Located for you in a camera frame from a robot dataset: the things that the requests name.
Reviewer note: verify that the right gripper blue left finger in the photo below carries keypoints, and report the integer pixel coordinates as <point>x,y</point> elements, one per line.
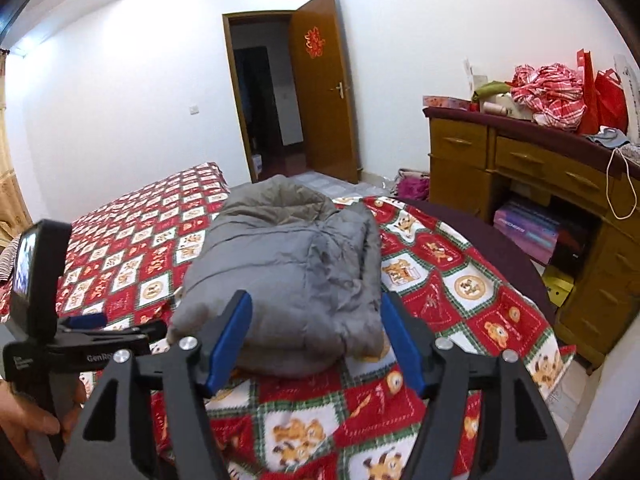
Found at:
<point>114,437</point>

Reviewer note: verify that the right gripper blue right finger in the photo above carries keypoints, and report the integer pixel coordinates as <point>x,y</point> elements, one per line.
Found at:
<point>516,437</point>

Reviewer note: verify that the grey puffer jacket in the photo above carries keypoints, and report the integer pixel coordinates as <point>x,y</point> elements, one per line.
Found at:
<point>312,269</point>

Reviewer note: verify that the pile of clothes on floor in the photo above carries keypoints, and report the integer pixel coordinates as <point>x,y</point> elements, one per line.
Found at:
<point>412,184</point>

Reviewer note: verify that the person's left hand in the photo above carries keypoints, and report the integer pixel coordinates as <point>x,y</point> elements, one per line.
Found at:
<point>20,415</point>

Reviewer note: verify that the striped grey pillow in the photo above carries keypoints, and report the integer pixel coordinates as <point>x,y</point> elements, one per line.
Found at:
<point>7,261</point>

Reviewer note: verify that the beige patterned curtain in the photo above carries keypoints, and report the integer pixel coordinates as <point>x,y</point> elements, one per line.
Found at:
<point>14,215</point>

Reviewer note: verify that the red bear patterned bedspread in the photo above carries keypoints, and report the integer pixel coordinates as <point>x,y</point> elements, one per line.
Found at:
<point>357,419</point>

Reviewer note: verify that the stack of books under desk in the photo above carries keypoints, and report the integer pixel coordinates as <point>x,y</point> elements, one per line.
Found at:
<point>534,232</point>

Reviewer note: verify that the wooden dresser desk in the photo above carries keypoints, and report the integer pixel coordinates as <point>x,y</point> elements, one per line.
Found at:
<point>480,162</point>

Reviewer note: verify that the flat pink box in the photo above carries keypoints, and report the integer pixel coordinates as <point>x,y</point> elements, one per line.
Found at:
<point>447,102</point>

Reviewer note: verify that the brown wooden door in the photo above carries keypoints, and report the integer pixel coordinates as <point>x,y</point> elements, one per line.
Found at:
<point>322,93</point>

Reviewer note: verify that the red gift bag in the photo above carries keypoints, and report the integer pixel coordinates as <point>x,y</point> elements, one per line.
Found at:
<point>603,96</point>

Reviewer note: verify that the red white plaid cloth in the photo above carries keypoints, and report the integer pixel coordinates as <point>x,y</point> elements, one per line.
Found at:
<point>554,94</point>

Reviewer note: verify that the green cloth on dresser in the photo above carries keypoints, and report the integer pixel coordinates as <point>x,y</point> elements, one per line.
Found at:
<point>489,90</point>

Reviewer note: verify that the red double happiness decal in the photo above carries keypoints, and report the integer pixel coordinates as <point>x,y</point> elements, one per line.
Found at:
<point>314,42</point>

